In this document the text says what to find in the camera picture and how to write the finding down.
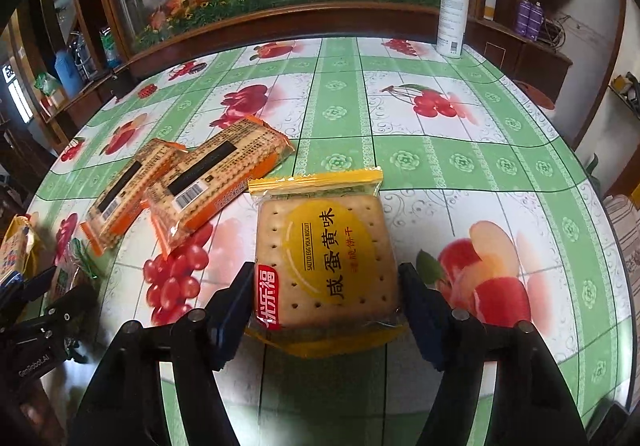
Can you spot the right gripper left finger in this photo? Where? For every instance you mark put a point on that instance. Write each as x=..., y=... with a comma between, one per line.
x=123, y=402

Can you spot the blue red biscuit pack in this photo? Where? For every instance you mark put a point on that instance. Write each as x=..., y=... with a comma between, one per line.
x=19, y=251

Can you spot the yellow egg yolk biscuit pack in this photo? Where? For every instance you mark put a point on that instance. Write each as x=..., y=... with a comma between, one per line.
x=326, y=279

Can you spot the round green biscuit pack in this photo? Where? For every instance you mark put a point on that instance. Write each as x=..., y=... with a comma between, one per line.
x=75, y=266

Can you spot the orange biscuit pack back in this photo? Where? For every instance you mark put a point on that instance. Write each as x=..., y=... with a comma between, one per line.
x=118, y=206

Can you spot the orange biscuit pack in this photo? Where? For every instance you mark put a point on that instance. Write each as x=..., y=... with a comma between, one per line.
x=206, y=179
x=118, y=206

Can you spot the fruit pattern green tablecloth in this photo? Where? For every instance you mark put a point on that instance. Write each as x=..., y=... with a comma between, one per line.
x=399, y=155

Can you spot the blue thermos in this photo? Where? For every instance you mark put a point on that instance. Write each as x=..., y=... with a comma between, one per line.
x=68, y=73

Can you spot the purple bottles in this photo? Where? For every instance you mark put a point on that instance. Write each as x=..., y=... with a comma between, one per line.
x=529, y=19

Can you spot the white spray bottle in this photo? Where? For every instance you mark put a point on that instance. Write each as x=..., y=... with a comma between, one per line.
x=453, y=15

